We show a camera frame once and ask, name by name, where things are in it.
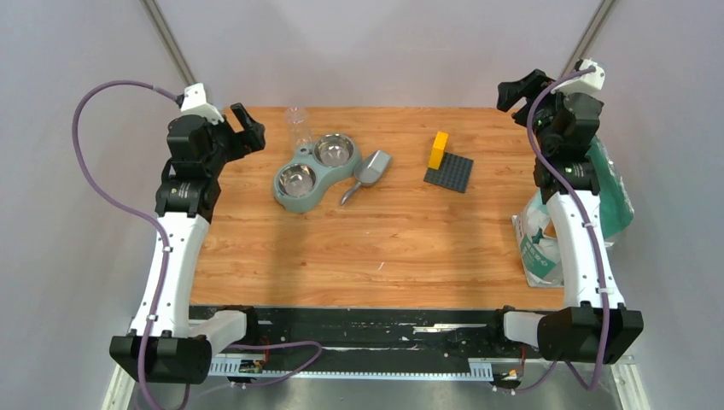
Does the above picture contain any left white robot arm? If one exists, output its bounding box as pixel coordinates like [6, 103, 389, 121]
[109, 103, 266, 384]

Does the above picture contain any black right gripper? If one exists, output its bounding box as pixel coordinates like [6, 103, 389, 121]
[498, 69, 568, 154]

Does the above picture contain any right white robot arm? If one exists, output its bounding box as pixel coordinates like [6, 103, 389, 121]
[487, 60, 644, 365]

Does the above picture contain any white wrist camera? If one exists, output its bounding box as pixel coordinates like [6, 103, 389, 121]
[180, 83, 225, 125]
[555, 59, 605, 96]

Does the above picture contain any dark grey building baseplate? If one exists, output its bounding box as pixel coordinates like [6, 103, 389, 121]
[423, 153, 474, 193]

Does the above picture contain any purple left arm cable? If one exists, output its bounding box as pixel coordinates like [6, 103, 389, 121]
[72, 79, 324, 410]

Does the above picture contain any slotted grey cable duct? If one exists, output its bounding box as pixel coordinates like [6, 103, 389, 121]
[206, 354, 494, 381]

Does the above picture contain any yellow building block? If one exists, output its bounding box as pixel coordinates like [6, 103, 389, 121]
[428, 132, 449, 170]

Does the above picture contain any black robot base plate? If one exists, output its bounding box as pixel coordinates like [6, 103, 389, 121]
[186, 305, 544, 375]

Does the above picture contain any teal double pet bowl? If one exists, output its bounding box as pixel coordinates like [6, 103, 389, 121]
[272, 133, 361, 214]

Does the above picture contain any green pet food bag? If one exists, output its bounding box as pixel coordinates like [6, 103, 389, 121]
[511, 138, 634, 297]

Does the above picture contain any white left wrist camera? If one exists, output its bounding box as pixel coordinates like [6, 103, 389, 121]
[180, 83, 225, 125]

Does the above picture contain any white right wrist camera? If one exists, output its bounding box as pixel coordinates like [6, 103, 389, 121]
[555, 59, 605, 96]

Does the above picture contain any grey metal food scoop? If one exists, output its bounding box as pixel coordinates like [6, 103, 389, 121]
[340, 149, 392, 205]

